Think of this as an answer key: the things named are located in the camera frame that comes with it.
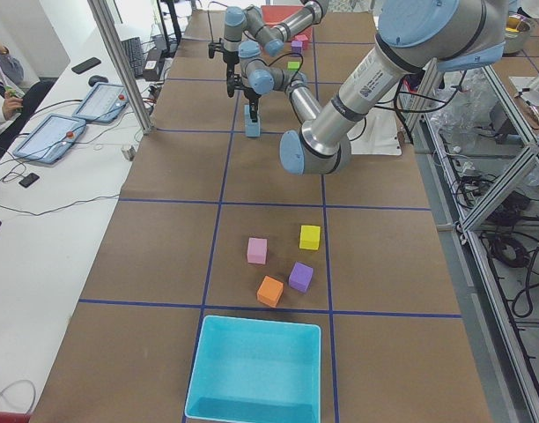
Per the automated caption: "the yellow block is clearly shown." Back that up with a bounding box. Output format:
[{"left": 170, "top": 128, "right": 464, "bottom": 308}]
[{"left": 299, "top": 225, "right": 321, "bottom": 251}]

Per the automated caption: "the black keyboard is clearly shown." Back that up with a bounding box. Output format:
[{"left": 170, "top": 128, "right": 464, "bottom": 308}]
[{"left": 121, "top": 37, "right": 144, "bottom": 78}]

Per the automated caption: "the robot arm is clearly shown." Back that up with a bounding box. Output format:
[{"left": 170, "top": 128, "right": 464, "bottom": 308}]
[
  {"left": 208, "top": 0, "right": 329, "bottom": 78},
  {"left": 223, "top": 1, "right": 508, "bottom": 174}
]

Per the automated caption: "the light blue block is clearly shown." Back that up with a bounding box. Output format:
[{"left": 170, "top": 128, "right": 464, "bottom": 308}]
[
  {"left": 244, "top": 104, "right": 260, "bottom": 126},
  {"left": 244, "top": 122, "right": 261, "bottom": 138}
]

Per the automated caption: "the person at desk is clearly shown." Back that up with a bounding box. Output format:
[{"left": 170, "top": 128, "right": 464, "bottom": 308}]
[{"left": 0, "top": 41, "right": 54, "bottom": 159}]

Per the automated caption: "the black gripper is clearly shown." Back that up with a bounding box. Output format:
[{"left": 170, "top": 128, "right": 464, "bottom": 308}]
[
  {"left": 222, "top": 49, "right": 238, "bottom": 78},
  {"left": 243, "top": 87, "right": 260, "bottom": 122}
]

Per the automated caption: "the right teach pendant tablet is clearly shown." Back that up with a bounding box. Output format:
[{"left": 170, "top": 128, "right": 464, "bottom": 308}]
[{"left": 72, "top": 82, "right": 128, "bottom": 123}]

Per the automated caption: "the pink plastic bin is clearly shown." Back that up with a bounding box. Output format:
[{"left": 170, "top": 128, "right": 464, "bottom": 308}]
[{"left": 261, "top": 4, "right": 302, "bottom": 26}]

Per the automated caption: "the teach pendant tablet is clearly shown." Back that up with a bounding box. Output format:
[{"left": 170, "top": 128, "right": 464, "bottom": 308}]
[
  {"left": 72, "top": 82, "right": 128, "bottom": 123},
  {"left": 13, "top": 114, "right": 86, "bottom": 165}
]

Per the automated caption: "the black computer mouse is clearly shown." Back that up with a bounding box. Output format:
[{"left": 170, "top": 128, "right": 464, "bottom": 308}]
[{"left": 88, "top": 75, "right": 108, "bottom": 87}]

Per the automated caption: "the left teach pendant tablet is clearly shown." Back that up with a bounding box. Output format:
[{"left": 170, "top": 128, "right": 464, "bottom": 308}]
[{"left": 13, "top": 114, "right": 86, "bottom": 165}]

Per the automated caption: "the light pink block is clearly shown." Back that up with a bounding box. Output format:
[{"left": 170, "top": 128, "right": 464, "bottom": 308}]
[{"left": 247, "top": 237, "right": 268, "bottom": 264}]

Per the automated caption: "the purple block right side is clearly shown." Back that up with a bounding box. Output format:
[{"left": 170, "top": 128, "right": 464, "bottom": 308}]
[{"left": 291, "top": 40, "right": 303, "bottom": 55}]

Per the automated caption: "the small metal weight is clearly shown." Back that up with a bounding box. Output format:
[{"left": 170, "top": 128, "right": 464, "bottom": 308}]
[{"left": 121, "top": 145, "right": 136, "bottom": 161}]

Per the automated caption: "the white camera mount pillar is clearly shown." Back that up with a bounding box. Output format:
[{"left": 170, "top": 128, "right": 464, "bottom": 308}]
[{"left": 348, "top": 108, "right": 402, "bottom": 156}]

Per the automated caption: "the green block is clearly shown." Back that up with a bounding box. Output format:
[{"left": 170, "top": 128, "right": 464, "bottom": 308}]
[{"left": 287, "top": 61, "right": 301, "bottom": 71}]

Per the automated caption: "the orange block left side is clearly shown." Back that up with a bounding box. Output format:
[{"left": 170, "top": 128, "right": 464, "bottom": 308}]
[{"left": 256, "top": 276, "right": 284, "bottom": 308}]

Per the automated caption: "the aluminium frame post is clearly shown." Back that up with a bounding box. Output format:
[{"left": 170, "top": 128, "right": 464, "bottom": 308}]
[{"left": 87, "top": 0, "right": 153, "bottom": 135}]

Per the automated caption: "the purple block left side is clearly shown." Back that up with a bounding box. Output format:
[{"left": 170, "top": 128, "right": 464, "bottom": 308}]
[{"left": 288, "top": 262, "right": 314, "bottom": 293}]

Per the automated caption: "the cyan plastic bin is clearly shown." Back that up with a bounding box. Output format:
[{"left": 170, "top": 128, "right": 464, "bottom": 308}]
[{"left": 184, "top": 315, "right": 321, "bottom": 422}]

